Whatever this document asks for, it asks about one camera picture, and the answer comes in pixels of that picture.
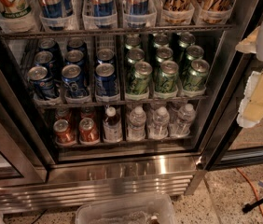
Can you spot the blue can middle centre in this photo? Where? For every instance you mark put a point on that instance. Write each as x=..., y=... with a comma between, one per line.
x=75, y=57

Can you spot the green can middle centre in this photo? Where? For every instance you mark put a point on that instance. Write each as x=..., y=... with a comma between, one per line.
x=164, y=54

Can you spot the blue can front left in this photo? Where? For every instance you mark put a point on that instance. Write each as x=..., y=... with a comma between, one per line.
x=43, y=83

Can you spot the blue can middle right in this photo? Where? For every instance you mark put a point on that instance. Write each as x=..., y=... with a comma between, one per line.
x=106, y=55

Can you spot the clear water bottle right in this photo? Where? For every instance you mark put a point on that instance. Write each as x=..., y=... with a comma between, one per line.
x=182, y=121

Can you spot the green can middle left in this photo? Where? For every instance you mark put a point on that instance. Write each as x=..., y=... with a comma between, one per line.
x=134, y=56

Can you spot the blue can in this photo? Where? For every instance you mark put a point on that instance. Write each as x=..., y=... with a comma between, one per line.
x=106, y=55
x=73, y=80
x=76, y=43
x=48, y=60
x=75, y=57
x=49, y=44
x=106, y=82
x=43, y=83

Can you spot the red bull can left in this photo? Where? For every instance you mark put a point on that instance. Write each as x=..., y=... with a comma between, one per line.
x=56, y=8

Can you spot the red soda can front left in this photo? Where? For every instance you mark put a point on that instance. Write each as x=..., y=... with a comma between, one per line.
x=65, y=134

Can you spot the clear water bottle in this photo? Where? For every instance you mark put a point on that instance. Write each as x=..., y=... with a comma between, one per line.
x=182, y=121
x=136, y=124
x=158, y=129

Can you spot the green can front left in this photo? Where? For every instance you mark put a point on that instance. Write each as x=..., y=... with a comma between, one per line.
x=139, y=78

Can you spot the red soda can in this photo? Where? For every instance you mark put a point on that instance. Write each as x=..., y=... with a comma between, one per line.
x=65, y=134
x=88, y=112
x=88, y=131
x=63, y=113

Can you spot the blue can middle left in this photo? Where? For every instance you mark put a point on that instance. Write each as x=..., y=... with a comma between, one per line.
x=48, y=60

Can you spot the red soda can back right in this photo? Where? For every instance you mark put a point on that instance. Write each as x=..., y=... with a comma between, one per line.
x=88, y=112

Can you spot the clear plastic bin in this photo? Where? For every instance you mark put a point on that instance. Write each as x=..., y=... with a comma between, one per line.
x=133, y=209

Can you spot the green can front middle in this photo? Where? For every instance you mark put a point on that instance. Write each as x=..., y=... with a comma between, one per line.
x=167, y=77

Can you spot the blue can front middle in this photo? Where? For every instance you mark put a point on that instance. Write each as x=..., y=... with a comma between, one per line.
x=73, y=80

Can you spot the blue can back left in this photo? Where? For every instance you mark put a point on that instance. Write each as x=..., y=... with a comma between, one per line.
x=49, y=44

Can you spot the clear water bottle left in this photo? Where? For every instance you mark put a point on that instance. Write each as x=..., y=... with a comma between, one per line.
x=136, y=124

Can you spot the clear water bottle middle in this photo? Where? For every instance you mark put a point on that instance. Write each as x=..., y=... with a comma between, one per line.
x=158, y=129

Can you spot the green can back left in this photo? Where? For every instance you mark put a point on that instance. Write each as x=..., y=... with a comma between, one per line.
x=133, y=42

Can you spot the green can middle right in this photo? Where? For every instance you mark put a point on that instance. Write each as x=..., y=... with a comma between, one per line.
x=192, y=52

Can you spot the green can front right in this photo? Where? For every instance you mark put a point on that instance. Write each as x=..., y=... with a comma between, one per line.
x=196, y=75

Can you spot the green can back right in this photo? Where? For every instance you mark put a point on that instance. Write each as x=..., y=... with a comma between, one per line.
x=185, y=40

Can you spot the stainless steel fridge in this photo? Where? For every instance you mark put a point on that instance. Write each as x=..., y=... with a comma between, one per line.
x=46, y=176

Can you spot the blue can back centre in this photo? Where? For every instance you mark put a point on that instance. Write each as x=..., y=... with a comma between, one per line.
x=76, y=43

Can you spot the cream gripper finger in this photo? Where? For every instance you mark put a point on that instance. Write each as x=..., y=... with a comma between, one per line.
x=251, y=106
x=248, y=45

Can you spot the red soda can front right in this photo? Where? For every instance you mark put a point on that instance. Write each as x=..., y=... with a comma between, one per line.
x=88, y=131

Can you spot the blue can front right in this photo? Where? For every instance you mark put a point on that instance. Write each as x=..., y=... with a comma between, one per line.
x=106, y=82

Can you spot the black stand leg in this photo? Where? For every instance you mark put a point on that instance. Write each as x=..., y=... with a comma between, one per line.
x=250, y=206

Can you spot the dark drink bottle white cap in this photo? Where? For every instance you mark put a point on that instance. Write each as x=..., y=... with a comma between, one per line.
x=112, y=125

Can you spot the green can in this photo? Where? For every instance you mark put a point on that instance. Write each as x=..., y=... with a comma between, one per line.
x=167, y=77
x=160, y=40
x=192, y=52
x=164, y=54
x=139, y=78
x=133, y=42
x=185, y=40
x=134, y=56
x=196, y=75

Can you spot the red soda can back left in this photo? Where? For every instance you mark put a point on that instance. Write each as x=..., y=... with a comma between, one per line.
x=63, y=113

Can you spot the green can back centre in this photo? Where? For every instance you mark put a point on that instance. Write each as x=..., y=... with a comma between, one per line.
x=160, y=40

